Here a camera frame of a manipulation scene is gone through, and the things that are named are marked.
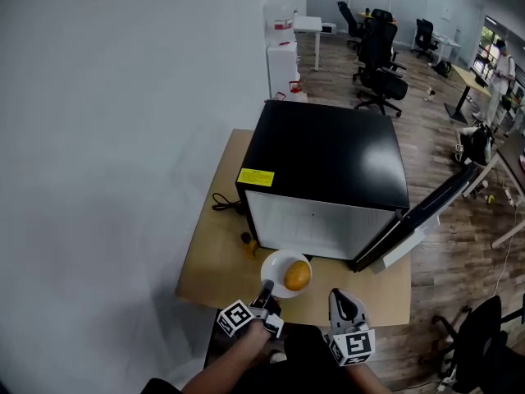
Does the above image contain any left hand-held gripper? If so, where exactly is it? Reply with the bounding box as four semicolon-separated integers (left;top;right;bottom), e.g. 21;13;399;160
217;279;285;339

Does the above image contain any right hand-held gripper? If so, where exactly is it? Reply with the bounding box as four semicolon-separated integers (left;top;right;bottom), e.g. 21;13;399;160
325;288;377;369

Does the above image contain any white plate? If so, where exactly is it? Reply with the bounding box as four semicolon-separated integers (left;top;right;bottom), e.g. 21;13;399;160
260;249;313;300

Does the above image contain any yellow mango food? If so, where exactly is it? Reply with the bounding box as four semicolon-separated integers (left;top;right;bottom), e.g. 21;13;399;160
283;260;312;292

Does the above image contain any black mini fridge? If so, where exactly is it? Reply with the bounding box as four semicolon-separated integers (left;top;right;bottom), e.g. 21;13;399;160
235;99;482;277

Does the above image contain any person's right forearm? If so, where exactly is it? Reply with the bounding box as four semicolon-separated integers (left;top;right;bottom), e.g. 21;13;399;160
351;362;395;394

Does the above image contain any person's left forearm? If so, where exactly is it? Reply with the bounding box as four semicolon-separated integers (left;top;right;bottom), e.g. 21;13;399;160
179;319;274;394

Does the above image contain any small yellow bottle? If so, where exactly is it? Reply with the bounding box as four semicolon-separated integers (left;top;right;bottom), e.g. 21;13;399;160
240;231;259;260

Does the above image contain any person's black clothing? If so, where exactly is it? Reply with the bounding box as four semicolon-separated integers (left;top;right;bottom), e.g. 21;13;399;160
139;322;395;394

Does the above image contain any black office chair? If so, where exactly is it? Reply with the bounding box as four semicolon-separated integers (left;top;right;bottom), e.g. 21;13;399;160
411;17;441;62
431;295;525;394
336;1;367;51
367;8;395;30
352;13;410;118

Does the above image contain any black backpack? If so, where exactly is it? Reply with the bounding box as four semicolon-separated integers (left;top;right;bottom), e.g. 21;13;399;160
454;124;495;167

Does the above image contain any white cabinet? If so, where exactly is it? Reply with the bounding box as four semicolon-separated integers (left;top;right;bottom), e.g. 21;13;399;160
266;40;299;100

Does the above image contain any dark desk with white legs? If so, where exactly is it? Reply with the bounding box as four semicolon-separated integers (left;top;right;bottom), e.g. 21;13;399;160
462;129;525;250

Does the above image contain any wooden desk with black leg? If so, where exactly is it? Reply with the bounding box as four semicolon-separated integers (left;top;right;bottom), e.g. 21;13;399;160
443;63;493;125

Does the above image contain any white box with red label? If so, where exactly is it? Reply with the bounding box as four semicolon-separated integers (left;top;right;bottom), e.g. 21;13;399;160
263;3;297;45

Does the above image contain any long white desk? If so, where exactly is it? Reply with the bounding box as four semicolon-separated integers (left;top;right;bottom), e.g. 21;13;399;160
430;32;463;64

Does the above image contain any yellow round table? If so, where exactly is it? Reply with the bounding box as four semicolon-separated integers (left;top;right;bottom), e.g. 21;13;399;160
358;10;398;25

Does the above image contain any black power cable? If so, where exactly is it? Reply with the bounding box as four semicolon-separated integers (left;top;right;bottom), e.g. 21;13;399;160
211;191;244;213

